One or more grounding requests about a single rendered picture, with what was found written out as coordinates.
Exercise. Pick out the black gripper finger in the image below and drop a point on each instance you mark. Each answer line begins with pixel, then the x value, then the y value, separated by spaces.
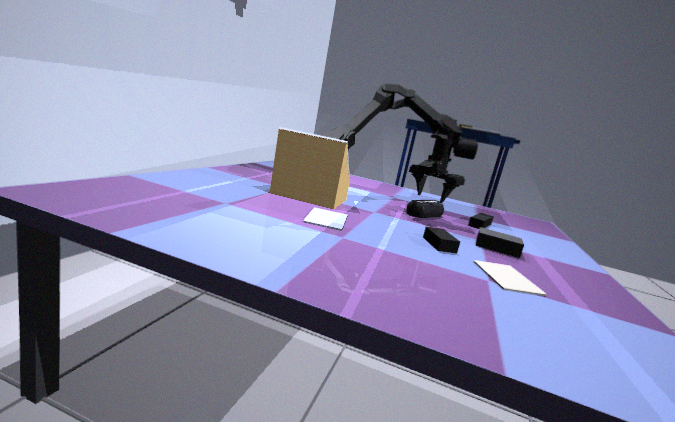
pixel 447 189
pixel 420 181

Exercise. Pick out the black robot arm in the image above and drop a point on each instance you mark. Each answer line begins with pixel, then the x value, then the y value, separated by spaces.
pixel 445 129

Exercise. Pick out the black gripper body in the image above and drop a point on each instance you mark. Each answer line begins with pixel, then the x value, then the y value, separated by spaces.
pixel 451 179

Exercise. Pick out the white flat plate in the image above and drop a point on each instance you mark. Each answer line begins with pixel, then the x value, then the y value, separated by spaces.
pixel 508 278

